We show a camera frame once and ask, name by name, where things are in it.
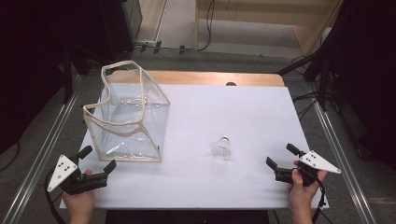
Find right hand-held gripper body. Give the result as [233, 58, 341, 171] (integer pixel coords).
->
[275, 150, 342, 188]

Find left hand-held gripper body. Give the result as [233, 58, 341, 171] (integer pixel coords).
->
[46, 154, 109, 196]

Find clear plastic bag beige trim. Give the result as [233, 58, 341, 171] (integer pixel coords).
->
[82, 60, 172, 163]

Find white feather shuttlecock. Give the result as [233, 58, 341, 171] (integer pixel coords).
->
[210, 135, 233, 161]

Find person's left hand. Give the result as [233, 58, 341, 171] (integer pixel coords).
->
[61, 168, 97, 217]

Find person's right hand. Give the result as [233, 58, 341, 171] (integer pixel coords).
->
[286, 160, 329, 213]

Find white board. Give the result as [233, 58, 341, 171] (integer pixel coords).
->
[59, 82, 330, 210]

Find black tripod stand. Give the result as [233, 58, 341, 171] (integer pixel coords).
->
[276, 50, 332, 111]

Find person's dark clothing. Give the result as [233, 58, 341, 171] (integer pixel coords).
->
[105, 209, 271, 224]

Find wooden table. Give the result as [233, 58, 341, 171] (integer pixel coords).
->
[106, 70, 286, 88]

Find light wooden shelf unit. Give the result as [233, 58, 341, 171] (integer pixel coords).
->
[194, 0, 345, 58]

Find black cabinet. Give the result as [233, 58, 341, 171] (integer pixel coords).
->
[97, 0, 144, 62]

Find metal floor rail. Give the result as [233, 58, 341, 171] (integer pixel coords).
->
[312, 100, 378, 224]
[0, 89, 79, 224]

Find left hand-held gripper cable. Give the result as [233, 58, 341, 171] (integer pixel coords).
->
[44, 169, 68, 224]

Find hand-held gripper cable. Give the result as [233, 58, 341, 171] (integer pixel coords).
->
[44, 169, 68, 224]
[311, 177, 329, 224]

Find right hand-held gripper cable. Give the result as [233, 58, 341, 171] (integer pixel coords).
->
[311, 177, 329, 224]

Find bundle of black cables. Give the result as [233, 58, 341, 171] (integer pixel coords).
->
[291, 91, 323, 121]

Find black floor cable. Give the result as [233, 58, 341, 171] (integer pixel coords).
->
[122, 0, 217, 60]

